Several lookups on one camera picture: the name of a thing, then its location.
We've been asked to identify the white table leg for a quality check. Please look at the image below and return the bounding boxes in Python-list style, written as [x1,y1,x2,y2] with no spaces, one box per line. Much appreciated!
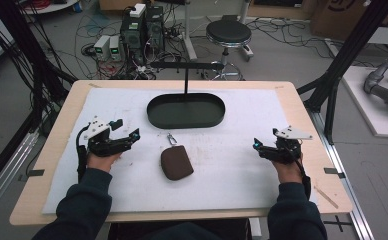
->
[181,0,199,62]

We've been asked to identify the black round stool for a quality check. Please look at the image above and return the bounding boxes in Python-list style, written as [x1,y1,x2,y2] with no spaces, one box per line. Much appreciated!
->
[205,18,255,81]

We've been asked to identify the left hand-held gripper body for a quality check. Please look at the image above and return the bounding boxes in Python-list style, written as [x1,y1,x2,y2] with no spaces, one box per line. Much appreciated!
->
[82,115,133,158]

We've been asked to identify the white box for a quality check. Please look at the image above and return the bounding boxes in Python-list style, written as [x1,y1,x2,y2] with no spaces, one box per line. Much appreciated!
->
[128,3,147,19]

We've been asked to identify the black tray stand with hanger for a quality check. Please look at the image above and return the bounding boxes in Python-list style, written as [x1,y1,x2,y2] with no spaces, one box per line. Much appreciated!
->
[146,60,227,130]

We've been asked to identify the aluminium rail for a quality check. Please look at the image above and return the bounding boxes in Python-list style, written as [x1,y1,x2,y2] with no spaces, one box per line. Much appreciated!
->
[0,130,40,223]
[309,109,377,240]

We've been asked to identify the black floor cables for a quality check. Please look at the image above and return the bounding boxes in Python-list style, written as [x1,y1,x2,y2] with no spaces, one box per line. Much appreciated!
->
[248,17,334,60]

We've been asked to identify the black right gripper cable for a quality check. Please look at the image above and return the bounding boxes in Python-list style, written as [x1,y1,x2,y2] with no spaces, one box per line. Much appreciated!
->
[293,156,313,202]

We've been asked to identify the white round table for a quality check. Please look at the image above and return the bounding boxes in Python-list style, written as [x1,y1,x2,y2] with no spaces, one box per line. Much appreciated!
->
[21,0,80,16]

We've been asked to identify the black tape cross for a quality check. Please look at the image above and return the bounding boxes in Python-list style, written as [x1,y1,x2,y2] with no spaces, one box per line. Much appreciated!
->
[323,215,353,234]

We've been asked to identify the grey power supply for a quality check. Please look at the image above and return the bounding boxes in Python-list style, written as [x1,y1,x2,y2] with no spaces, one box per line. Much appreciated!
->
[108,35,123,62]
[93,34,112,62]

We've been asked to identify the person's right hand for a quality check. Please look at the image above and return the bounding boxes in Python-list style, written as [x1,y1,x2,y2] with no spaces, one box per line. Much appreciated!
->
[269,153,305,185]

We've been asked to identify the black computer tower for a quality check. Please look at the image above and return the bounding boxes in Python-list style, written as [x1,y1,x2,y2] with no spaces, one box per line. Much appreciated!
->
[119,13,147,65]
[144,5,166,52]

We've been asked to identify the brown key pouch with clasp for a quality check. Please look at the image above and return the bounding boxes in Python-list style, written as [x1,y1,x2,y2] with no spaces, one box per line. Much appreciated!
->
[160,132,195,182]

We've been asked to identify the tangle of floor cables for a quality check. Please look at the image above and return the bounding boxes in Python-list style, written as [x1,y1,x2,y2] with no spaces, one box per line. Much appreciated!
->
[73,6,186,81]

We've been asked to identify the person's left hand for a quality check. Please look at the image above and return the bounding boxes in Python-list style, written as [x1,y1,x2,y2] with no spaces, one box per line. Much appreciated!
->
[86,151,123,174]

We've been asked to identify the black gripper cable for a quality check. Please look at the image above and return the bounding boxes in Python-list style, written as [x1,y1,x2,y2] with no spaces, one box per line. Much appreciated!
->
[293,156,313,202]
[75,124,90,184]

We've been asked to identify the person's lap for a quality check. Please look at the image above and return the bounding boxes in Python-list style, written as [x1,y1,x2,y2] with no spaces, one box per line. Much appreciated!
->
[107,221,250,240]

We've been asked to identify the black frame post with cables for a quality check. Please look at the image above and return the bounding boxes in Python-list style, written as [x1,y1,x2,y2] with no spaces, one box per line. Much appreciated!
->
[0,0,79,136]

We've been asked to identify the white floor board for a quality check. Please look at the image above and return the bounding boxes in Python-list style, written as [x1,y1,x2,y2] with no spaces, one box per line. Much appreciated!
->
[341,65,388,140]

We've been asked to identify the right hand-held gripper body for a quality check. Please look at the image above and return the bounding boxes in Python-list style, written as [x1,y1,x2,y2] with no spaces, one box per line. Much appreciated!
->
[271,125,314,165]

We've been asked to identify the thin wooden stick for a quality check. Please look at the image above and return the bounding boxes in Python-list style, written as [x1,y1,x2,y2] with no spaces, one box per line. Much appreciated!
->
[313,185,339,210]

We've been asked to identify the cardboard box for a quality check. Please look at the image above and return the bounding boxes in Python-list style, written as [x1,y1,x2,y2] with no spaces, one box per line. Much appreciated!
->
[309,0,388,42]

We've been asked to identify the white foam mat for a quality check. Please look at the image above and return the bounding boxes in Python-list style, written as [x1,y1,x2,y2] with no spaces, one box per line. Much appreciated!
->
[41,87,319,215]

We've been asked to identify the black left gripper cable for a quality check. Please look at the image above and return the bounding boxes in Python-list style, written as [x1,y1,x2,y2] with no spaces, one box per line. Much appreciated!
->
[75,124,90,184]

